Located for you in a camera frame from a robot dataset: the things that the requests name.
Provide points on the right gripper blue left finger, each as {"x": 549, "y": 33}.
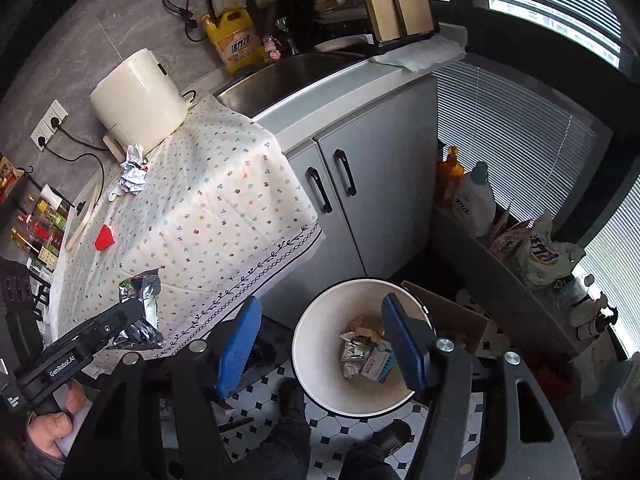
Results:
{"x": 238, "y": 346}

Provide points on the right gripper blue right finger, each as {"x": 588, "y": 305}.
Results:
{"x": 411, "y": 340}

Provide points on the white paper wrapper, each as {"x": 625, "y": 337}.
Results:
{"x": 134, "y": 170}

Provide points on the white trash bin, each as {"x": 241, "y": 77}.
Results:
{"x": 341, "y": 351}

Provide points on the person's left hand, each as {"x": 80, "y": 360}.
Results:
{"x": 44, "y": 431}

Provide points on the brown cardboard box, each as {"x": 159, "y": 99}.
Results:
{"x": 450, "y": 320}

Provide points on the dotted white tablecloth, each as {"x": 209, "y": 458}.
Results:
{"x": 222, "y": 216}

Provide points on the white laundry detergent bottle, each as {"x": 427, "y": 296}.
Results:
{"x": 473, "y": 205}

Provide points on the white detergent refill pouch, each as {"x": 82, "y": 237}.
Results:
{"x": 541, "y": 260}

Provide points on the orange spray bottle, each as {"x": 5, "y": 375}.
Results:
{"x": 449, "y": 172}

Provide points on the condiment bottles rack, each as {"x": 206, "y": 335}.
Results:
{"x": 36, "y": 216}

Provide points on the grey cabinet door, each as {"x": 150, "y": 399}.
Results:
{"x": 382, "y": 162}

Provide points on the small crumpled white tissue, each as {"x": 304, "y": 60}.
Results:
{"x": 115, "y": 192}

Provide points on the stainless steel sink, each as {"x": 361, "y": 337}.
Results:
{"x": 254, "y": 93}

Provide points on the cream air fryer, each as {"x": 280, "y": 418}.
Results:
{"x": 138, "y": 103}

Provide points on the white dish cloth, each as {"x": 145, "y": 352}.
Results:
{"x": 423, "y": 56}

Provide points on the black dish rack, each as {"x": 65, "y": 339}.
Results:
{"x": 345, "y": 24}

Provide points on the yellow detergent jug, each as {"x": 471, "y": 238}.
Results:
{"x": 235, "y": 39}

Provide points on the white wall socket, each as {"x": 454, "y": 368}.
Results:
{"x": 45, "y": 128}

